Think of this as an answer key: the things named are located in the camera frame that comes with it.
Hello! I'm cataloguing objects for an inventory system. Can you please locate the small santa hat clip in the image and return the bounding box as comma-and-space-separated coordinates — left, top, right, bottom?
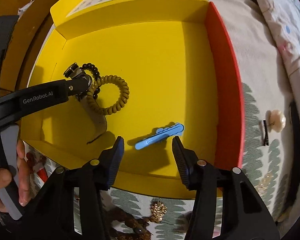
26, 152, 48, 183

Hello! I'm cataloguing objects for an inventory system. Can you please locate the brown rudraksha bead bracelet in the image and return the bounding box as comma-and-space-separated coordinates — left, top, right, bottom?
107, 205, 153, 240

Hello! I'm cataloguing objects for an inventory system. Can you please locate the black bead bracelet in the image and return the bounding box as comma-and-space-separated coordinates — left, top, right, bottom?
82, 62, 102, 100

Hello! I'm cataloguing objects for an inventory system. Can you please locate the gold rhinestone brooch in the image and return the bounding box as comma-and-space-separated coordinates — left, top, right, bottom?
149, 200, 167, 223

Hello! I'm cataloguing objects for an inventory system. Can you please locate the olive spiral hair tie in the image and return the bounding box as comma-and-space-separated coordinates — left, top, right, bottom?
86, 74, 130, 116

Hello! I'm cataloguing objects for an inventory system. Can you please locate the white seashell hair clip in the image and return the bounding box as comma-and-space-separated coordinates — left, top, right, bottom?
261, 109, 286, 146

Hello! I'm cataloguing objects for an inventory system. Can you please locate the light blue hair clip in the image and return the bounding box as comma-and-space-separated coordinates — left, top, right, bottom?
135, 123, 185, 150

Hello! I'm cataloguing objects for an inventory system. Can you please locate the left hand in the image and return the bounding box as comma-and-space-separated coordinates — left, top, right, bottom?
0, 139, 31, 213

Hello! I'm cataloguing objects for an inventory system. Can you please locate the leaf pattern bed sheet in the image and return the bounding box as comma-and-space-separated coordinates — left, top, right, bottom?
24, 0, 300, 240

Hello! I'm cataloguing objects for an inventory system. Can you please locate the white plastic bag in drawer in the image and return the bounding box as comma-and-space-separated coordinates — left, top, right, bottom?
17, 0, 35, 18

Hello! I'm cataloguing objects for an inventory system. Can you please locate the wooden wardrobe with drawers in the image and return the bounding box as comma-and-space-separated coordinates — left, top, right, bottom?
0, 0, 59, 96

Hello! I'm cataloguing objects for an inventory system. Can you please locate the yellow cardboard box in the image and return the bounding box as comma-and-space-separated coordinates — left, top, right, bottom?
20, 0, 246, 201

